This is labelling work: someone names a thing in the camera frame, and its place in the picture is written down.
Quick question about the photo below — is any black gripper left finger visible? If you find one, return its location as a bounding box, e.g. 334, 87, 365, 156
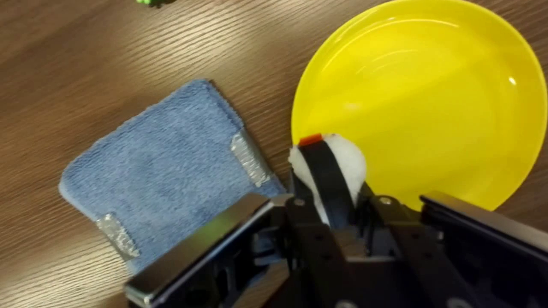
124, 132, 360, 308

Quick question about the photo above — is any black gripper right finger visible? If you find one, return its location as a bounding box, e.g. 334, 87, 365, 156
348, 182, 548, 308

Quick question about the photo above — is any white ball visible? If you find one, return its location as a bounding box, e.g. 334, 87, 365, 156
286, 134, 370, 226

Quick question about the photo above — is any yellow plate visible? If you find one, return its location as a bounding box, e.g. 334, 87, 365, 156
290, 0, 548, 214

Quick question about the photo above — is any blue towel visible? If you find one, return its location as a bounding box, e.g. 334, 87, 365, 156
57, 77, 288, 277

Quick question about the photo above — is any silver tape strip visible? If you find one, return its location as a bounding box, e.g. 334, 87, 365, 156
95, 211, 143, 262
228, 130, 274, 188

